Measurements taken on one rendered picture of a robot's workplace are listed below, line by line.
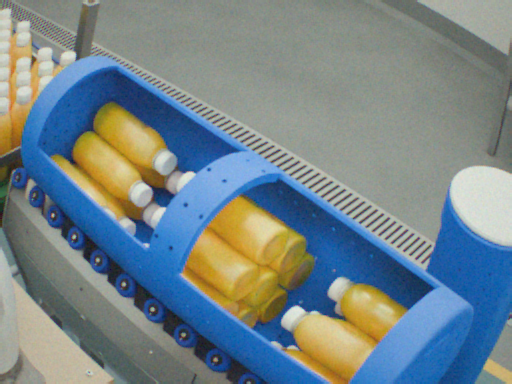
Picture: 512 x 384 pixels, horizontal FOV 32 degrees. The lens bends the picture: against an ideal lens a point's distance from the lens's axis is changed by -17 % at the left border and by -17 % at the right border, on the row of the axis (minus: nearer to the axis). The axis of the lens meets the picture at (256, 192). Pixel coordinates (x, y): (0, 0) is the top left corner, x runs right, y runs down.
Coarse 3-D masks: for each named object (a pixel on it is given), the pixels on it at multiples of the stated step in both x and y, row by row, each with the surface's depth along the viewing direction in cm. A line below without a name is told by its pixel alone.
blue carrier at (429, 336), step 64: (64, 128) 184; (192, 128) 180; (64, 192) 168; (192, 192) 153; (256, 192) 176; (128, 256) 159; (320, 256) 170; (384, 256) 158; (192, 320) 154; (448, 320) 135
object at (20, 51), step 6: (12, 24) 228; (12, 30) 229; (30, 36) 221; (12, 42) 220; (30, 42) 222; (12, 48) 219; (18, 48) 214; (24, 48) 214; (30, 48) 216; (12, 54) 214; (18, 54) 214; (24, 54) 214; (30, 54) 216; (12, 60) 215; (30, 60) 218; (12, 66) 215; (12, 72) 216
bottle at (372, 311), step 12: (348, 288) 155; (360, 288) 153; (372, 288) 153; (348, 300) 153; (360, 300) 152; (372, 300) 151; (384, 300) 151; (348, 312) 153; (360, 312) 151; (372, 312) 150; (384, 312) 149; (396, 312) 149; (360, 324) 151; (372, 324) 150; (384, 324) 148; (372, 336) 151; (384, 336) 149
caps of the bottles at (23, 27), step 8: (0, 16) 224; (8, 16) 225; (0, 24) 218; (8, 24) 219; (24, 24) 219; (0, 32) 214; (8, 32) 214; (24, 32) 215; (0, 40) 214; (16, 40) 213; (24, 40) 213; (0, 48) 208; (8, 48) 209
